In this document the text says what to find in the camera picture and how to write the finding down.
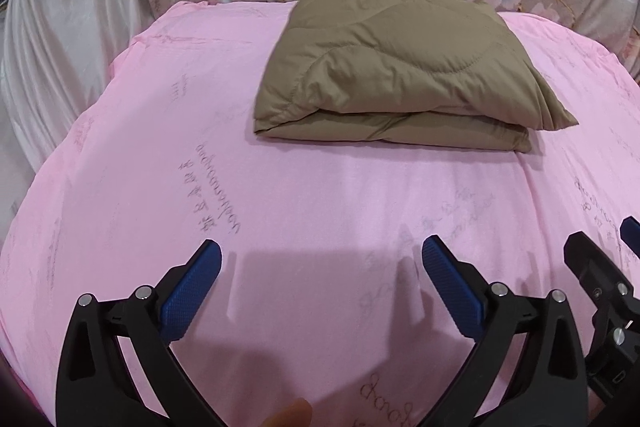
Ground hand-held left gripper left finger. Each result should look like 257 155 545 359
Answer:
55 239 223 427

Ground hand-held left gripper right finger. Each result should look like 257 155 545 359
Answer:
420 234 588 427

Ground person's left hand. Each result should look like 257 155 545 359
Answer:
262 397 313 427

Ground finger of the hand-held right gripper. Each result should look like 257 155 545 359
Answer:
563 232 632 308
620 217 640 258

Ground pink bed sheet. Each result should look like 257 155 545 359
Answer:
0 0 640 427

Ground olive quilted jacket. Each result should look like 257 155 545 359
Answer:
252 0 580 154

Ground white curtain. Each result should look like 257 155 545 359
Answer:
0 0 166 208

